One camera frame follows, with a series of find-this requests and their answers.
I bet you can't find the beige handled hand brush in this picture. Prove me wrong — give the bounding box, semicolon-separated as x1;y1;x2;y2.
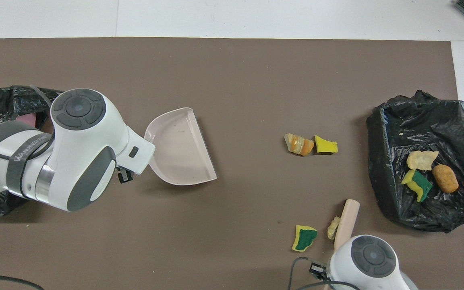
334;199;360;250

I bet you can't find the crumpled black trash bag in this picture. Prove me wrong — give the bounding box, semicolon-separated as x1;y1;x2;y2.
0;85;62;218

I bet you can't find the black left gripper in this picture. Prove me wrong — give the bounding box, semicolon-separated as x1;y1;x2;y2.
116;167;134;184

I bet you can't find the brown paper table mat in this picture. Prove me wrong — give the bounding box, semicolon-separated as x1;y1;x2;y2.
0;37;464;290

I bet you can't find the beige plastic dustpan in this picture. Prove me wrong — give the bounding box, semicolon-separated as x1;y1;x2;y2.
144;107;218;186

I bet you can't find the plain yellow sponge wedge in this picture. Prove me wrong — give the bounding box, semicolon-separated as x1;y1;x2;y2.
315;135;338;154

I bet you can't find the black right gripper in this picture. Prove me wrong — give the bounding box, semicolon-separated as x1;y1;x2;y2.
310;262;331;282

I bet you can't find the tan cork-like lump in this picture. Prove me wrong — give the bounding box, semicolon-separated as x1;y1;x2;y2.
432;164;459;194

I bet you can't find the black bag lined bin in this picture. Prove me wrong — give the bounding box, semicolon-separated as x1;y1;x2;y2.
366;89;464;233

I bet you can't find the orange beige striped chunk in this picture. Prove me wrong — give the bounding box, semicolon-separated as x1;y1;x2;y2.
284;133;315;157

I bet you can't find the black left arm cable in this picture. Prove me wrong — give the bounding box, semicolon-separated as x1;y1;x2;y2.
0;85;55;290

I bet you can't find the curved yellow green sponge piece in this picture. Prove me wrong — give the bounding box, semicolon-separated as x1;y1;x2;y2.
401;169;433;203

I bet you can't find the cream foam chunk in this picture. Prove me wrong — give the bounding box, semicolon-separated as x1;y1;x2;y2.
407;150;439;171
327;215;342;240

